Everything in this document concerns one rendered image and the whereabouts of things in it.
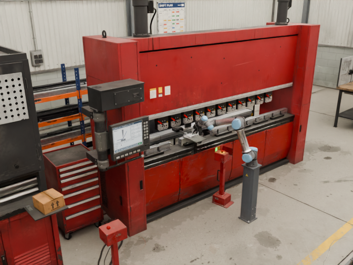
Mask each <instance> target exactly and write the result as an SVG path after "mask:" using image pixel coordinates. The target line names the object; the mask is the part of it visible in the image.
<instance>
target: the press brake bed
mask: <svg viewBox="0 0 353 265"><path fill-rule="evenodd" d="M293 123H294V118H291V119H288V120H285V121H281V122H279V123H276V124H272V125H269V126H266V127H263V128H260V129H257V130H253V131H250V132H247V133H245V136H246V139H247V142H248V145H251V147H256V148H257V151H258V152H257V162H258V164H260V165H262V166H261V167H260V168H259V175H261V174H264V173H266V172H268V171H270V170H273V169H275V168H278V167H280V166H282V165H284V164H286V163H289V160H288V159H286V157H287V155H288V152H289V150H290V147H291V142H292V132H293ZM221 144H223V146H226V147H230V148H233V150H232V159H230V160H229V161H227V162H226V163H225V185H224V187H225V190H226V189H228V188H231V187H233V186H236V185H238V184H240V183H242V182H243V166H242V164H244V163H245V162H244V161H243V159H242V151H243V150H242V147H241V144H240V140H239V138H238V136H235V137H232V138H229V139H226V140H222V141H219V142H216V143H213V144H210V145H207V146H204V147H201V148H198V149H197V154H194V150H191V151H188V152H185V153H182V154H179V155H176V156H173V157H170V158H167V159H164V160H160V161H157V162H154V163H151V164H148V165H145V166H144V179H145V192H146V216H147V223H150V222H152V221H154V220H157V219H159V218H161V217H163V216H166V215H168V214H171V213H173V212H175V211H178V210H180V209H182V208H184V207H187V206H189V205H191V204H194V203H196V202H198V201H200V200H203V199H205V198H208V197H210V196H212V195H213V194H215V193H216V192H217V191H219V188H220V182H219V181H217V170H220V162H218V161H215V160H214V150H215V149H214V148H215V147H217V146H219V145H221Z"/></svg>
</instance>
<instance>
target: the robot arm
mask: <svg viewBox="0 0 353 265"><path fill-rule="evenodd" d="M207 119H208V118H207V116H202V117H201V119H200V120H199V121H197V124H194V126H193V128H194V130H193V129H192V135H193V134H194V133H195V132H196V131H197V132H196V134H197V133H199V135H202V134H203V133H202V126H203V125H204V126H205V127H206V128H207V129H208V130H212V129H213V128H214V126H218V125H229V124H232V128H234V129H235V131H236V132H237V135H238V138H239V140H240V144H241V147H242V150H243V151H242V159H243V161H244V162H246V163H245V164H246V166H248V167H252V168H254V167H257V166H258V162H257V152H258V151H257V148H256V147H249V145H248V142H247V139H246V136H245V132H244V124H245V122H246V120H245V118H244V117H243V116H237V117H235V118H226V119H213V120H212V121H210V122H209V121H208V120H207Z"/></svg>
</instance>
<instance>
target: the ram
mask: <svg viewBox="0 0 353 265"><path fill-rule="evenodd" d="M297 36H298V35H289V36H280V37H270V38H261V39H251V40H242V41H236V42H227V43H218V44H208V45H199V46H190V47H181V48H172V49H162V50H153V51H147V52H139V58H140V81H142V82H144V83H145V84H144V101H143V102H141V107H142V116H145V115H146V116H149V115H154V114H158V113H162V112H165V111H170V110H175V109H179V108H183V107H188V106H192V105H197V104H201V103H205V102H209V101H213V100H218V99H222V98H226V97H231V96H236V95H240V94H244V93H249V92H252V91H257V90H261V89H265V88H270V87H274V86H279V85H283V84H288V83H292V82H293V75H294V65H295V56H296V46H297ZM292 85H293V84H291V85H287V86H283V87H278V88H274V89H270V90H265V91H261V92H257V93H253V94H249V95H245V96H241V97H236V98H232V99H227V100H223V101H218V102H215V103H211V104H207V105H202V106H198V107H193V108H189V109H185V110H181V111H176V112H173V113H169V114H164V115H160V116H155V117H151V118H149V120H152V119H157V118H161V117H165V116H170V115H174V114H178V113H182V112H185V111H189V110H194V109H198V108H202V107H207V106H211V105H215V104H220V103H224V102H227V101H231V100H236V99H240V98H244V97H248V96H253V95H257V94H261V93H265V92H268V91H273V90H277V89H281V88H286V87H290V86H292ZM165 86H170V95H166V96H165V90H164V87H165ZM159 87H162V93H159ZM154 88H156V98H151V99H150V89H154ZM159 94H162V96H161V97H159Z"/></svg>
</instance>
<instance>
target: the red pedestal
mask: <svg viewBox="0 0 353 265"><path fill-rule="evenodd" d="M99 235H100V239H101V240H102V241H103V242H104V243H105V244H106V245H107V246H111V255H112V265H119V255H118V242H119V241H122V240H124V239H126V238H128V236H127V227H126V226H125V225H124V224H123V223H122V222H121V221H120V220H119V219H117V220H115V221H112V222H110V223H107V224H105V225H102V226H100V227H99Z"/></svg>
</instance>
